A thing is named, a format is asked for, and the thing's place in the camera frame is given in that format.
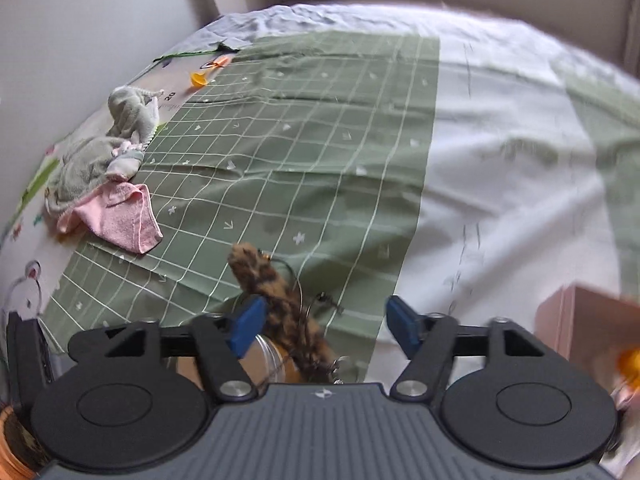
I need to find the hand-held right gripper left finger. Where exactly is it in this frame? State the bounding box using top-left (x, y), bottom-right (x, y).
top-left (67, 296), bottom-right (266, 403)

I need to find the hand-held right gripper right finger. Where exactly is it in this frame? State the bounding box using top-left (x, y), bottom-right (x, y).
top-left (385, 295), bottom-right (571, 403)

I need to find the brown furry keychain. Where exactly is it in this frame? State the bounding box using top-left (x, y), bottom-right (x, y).
top-left (227, 242), bottom-right (351, 386)

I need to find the pink towel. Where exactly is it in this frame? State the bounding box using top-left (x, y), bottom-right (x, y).
top-left (56, 182), bottom-right (165, 255)

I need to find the pink cardboard box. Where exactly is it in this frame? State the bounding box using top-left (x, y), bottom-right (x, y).
top-left (534, 285), bottom-right (640, 396)

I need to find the white sheet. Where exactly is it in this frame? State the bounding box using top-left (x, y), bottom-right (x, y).
top-left (365, 5), bottom-right (626, 411)

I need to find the green grid bedsheet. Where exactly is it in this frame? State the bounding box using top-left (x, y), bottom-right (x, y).
top-left (42, 30), bottom-right (640, 376)

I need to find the small white cloth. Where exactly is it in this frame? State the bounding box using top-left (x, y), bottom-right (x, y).
top-left (105, 140), bottom-right (146, 181)

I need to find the dark object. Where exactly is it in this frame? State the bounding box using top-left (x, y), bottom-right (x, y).
top-left (6, 310), bottom-right (53, 401)

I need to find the printed bedsheet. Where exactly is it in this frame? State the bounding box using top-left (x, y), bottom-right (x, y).
top-left (0, 2), bottom-right (451, 331)

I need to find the grey cloth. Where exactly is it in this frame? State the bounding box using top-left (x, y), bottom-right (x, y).
top-left (107, 86), bottom-right (166, 141)
top-left (44, 136), bottom-right (146, 216)

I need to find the orange object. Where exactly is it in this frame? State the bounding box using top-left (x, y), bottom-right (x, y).
top-left (617, 345), bottom-right (640, 391)

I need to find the brown object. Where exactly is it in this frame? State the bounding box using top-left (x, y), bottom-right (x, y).
top-left (0, 402), bottom-right (38, 480)

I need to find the black and green stem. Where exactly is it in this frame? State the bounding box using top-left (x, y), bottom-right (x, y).
top-left (152, 40), bottom-right (241, 63)

